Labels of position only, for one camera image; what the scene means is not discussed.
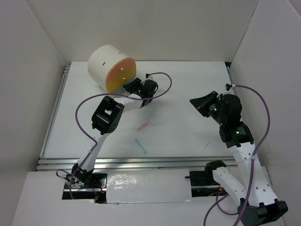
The white foil sheet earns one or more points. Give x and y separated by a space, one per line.
148 186

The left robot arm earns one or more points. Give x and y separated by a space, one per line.
105 120

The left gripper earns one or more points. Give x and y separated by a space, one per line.
130 87

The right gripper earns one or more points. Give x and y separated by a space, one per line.
201 103

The aluminium rail frame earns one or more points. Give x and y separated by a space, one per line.
177 135

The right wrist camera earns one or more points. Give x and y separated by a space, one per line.
229 87

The pink razor stick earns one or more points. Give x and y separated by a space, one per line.
143 126

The teal razor stick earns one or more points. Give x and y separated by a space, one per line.
140 145

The white round drawer cabinet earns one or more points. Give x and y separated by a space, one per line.
101 61

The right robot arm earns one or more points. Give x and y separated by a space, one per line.
256 201

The yellow drawer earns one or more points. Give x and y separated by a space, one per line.
117 77

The pink top drawer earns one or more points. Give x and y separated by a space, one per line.
127 62

